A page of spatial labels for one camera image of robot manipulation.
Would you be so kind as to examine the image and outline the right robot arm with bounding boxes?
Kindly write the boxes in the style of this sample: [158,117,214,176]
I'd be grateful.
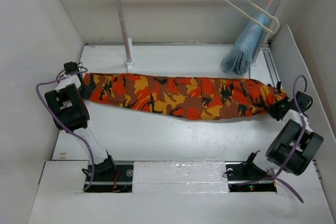
[266,91,323,176]

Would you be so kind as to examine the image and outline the light blue hanging garment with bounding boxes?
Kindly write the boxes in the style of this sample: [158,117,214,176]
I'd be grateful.
[221,21,265,75]

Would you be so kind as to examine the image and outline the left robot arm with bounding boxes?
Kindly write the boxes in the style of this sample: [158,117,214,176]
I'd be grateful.
[45,61,117,180]

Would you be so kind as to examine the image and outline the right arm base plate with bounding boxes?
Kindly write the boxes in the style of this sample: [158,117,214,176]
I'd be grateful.
[223,162,277,193]

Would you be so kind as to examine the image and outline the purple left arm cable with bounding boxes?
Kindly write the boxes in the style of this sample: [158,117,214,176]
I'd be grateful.
[35,62,95,192]

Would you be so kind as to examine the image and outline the orange camouflage trousers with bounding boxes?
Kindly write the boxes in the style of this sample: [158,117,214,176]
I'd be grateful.
[83,73,288,121]

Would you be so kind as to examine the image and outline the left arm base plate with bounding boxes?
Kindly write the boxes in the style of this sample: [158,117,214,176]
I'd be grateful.
[82,161,134,193]

